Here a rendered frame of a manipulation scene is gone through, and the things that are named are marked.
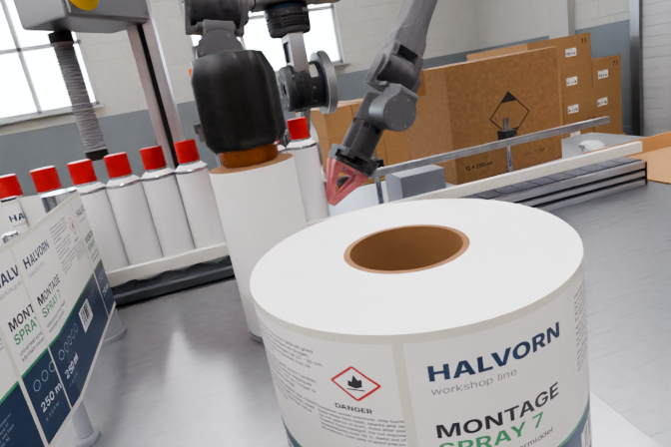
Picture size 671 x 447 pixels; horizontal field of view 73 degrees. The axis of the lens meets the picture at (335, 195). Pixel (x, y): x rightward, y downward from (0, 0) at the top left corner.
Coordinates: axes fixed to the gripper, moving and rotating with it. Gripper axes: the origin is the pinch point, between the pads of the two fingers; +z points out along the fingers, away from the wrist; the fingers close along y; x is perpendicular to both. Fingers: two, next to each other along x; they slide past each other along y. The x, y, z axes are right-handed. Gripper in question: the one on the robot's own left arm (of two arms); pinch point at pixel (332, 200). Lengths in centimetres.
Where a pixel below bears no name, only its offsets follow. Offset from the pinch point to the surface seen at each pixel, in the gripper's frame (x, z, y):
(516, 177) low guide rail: 28.4, -18.4, 4.7
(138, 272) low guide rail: -24.1, 22.6, 4.2
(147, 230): -25.6, 16.6, 2.0
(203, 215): -19.0, 10.7, 2.7
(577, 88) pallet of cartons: 248, -167, -278
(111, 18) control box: -44.1, -10.8, -5.3
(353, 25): 90, -196, -560
